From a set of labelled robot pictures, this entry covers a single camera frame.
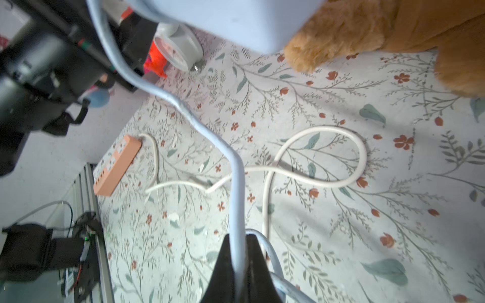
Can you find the pink power strip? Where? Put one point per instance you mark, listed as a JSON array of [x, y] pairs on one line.
[[118, 163]]

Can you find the orange fox plush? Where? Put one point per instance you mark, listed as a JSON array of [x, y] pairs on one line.
[[155, 62]]

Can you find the brown teddy bear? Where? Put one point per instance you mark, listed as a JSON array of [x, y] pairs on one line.
[[455, 29]]

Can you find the white round alarm clock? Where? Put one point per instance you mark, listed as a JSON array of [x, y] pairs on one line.
[[178, 44]]

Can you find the blue power strip with cord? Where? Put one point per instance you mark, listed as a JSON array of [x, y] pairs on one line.
[[233, 21]]

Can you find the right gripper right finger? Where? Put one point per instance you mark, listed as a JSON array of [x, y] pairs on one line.
[[260, 287]]

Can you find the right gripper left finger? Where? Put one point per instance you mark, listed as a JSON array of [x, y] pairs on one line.
[[220, 288]]

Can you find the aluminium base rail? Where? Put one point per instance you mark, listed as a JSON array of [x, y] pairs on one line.
[[93, 284]]

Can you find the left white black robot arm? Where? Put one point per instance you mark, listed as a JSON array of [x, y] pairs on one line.
[[46, 69]]

